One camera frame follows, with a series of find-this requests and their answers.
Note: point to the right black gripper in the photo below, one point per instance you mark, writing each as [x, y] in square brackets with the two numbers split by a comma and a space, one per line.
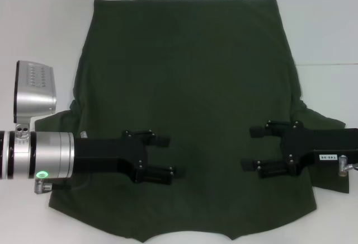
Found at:
[307, 140]

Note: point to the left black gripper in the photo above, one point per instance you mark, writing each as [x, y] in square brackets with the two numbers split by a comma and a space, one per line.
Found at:
[106, 154]

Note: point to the dark green shirt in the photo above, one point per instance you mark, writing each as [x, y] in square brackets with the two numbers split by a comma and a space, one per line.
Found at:
[190, 73]

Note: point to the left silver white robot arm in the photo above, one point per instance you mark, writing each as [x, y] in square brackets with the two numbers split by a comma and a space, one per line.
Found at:
[53, 154]

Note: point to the right silver connector post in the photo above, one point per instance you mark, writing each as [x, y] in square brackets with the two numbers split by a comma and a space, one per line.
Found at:
[343, 167]

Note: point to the silver connector post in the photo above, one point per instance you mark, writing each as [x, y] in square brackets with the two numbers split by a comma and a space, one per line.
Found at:
[84, 135]
[343, 167]

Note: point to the left silver connector post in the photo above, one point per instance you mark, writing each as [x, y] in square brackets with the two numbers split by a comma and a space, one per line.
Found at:
[84, 135]

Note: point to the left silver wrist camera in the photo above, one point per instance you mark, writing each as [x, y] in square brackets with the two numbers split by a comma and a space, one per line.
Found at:
[36, 93]

